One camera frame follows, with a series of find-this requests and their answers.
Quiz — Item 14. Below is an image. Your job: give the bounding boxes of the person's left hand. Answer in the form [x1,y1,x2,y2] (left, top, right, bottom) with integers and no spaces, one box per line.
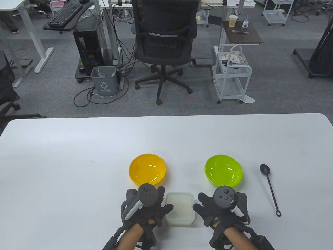
[120,186,174,227]

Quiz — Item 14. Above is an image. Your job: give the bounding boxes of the person's right hand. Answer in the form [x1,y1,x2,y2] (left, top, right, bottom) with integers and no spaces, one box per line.
[193,192,251,230]

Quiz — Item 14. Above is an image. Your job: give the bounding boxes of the black and white controller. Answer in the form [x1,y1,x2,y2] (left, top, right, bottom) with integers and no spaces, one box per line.
[124,184,159,220]
[213,186,244,216]

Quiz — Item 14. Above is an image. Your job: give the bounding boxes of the clear plastic sugar container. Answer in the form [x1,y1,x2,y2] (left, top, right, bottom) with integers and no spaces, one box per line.
[165,192,195,226]

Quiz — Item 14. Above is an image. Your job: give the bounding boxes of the green plastic bowl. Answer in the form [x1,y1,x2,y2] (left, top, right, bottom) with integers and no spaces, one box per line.
[205,154,243,187]

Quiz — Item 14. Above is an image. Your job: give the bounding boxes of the yellow plastic bowl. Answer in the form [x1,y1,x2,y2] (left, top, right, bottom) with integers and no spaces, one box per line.
[129,154,167,186]

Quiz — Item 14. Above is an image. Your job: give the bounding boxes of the black long-handled spoon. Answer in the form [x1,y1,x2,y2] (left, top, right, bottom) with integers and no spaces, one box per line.
[260,164,282,217]

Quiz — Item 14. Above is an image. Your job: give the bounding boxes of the person's left forearm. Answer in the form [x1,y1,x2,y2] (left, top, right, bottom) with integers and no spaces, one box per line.
[118,224,146,250]

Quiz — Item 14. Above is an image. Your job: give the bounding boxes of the person's right forearm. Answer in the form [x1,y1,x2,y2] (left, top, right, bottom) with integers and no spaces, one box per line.
[224,228,257,250]

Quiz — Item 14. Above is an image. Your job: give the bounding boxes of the white mesh utility cart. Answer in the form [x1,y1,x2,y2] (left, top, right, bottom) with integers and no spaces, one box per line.
[212,44,253,104]

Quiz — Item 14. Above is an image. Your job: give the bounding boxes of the grey recycling bin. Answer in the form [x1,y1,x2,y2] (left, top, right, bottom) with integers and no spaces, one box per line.
[90,66,118,96]

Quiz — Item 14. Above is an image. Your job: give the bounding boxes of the black computer stand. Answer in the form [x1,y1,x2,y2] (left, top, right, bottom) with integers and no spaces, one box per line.
[75,58,93,84]

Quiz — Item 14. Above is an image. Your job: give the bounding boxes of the crumpled white cloth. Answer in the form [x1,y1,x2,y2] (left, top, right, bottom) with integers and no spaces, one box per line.
[217,51,247,64]

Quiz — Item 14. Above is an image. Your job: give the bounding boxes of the black mesh office chair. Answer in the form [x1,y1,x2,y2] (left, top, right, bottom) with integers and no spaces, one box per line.
[131,0,198,105]

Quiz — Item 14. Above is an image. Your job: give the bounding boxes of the black computer tower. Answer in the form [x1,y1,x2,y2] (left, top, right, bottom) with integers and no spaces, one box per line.
[73,27,104,76]

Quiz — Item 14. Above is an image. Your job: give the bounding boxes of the dark brown side table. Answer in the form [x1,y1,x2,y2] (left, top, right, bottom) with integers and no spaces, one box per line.
[221,21,264,46]

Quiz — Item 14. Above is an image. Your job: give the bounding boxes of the black floor stand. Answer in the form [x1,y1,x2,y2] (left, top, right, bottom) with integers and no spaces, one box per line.
[293,26,333,79]

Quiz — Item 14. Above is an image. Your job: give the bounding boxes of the white standing desk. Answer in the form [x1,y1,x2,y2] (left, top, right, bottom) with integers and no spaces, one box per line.
[0,0,54,73]

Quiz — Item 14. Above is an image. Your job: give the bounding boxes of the small white cart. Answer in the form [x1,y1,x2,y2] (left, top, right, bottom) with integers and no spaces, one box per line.
[196,10,209,27]

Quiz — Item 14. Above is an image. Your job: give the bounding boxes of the black armchair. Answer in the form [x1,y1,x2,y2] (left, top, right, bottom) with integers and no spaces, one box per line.
[0,50,47,130]

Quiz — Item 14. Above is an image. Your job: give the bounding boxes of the black keyboard tray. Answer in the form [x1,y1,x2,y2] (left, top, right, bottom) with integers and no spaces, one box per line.
[43,1,94,34]

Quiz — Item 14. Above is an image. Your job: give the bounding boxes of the long white desk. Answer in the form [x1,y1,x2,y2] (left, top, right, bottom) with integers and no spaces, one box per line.
[92,0,257,68]

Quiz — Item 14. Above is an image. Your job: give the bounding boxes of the black keyboard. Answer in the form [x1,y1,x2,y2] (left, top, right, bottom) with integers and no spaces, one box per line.
[48,3,84,28]

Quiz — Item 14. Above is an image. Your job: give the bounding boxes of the black wrist camera unit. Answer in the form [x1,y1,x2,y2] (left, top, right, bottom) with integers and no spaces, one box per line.
[102,227,125,250]
[245,227,275,250]

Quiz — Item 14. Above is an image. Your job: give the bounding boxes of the black floor cable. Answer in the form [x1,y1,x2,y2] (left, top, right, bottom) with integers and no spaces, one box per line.
[74,78,129,107]

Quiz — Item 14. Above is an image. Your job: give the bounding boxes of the white wire cart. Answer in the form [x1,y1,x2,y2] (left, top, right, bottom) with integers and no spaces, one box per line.
[262,0,288,26]

